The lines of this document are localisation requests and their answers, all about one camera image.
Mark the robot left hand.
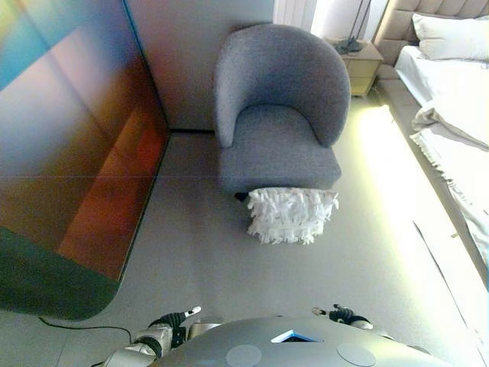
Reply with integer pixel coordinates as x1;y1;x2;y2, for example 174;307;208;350
154;305;202;338

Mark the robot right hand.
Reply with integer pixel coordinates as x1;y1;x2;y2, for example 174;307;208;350
312;303;364;324

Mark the white fringed cushion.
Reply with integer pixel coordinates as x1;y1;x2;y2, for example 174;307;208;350
246;187;340;246

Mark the grey robot torso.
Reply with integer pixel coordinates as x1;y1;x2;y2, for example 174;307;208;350
156;315;455;367

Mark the grey upholstered armchair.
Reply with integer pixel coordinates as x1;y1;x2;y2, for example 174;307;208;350
212;23;351;202

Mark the beige wooden nightstand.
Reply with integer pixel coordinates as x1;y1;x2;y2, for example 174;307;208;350
324;37;384;99

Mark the white bed sheet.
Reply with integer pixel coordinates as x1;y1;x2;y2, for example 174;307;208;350
393;45;489;150

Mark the black lamp pole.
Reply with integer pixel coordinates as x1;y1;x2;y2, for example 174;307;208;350
349;0;374;42

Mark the white pillow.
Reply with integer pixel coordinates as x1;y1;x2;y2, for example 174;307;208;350
410;12;489;64

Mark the thin black floor cable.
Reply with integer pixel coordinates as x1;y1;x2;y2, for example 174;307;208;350
37;316;135;345

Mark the black cable bundle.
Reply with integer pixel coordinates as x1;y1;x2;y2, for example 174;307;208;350
334;37;364;55

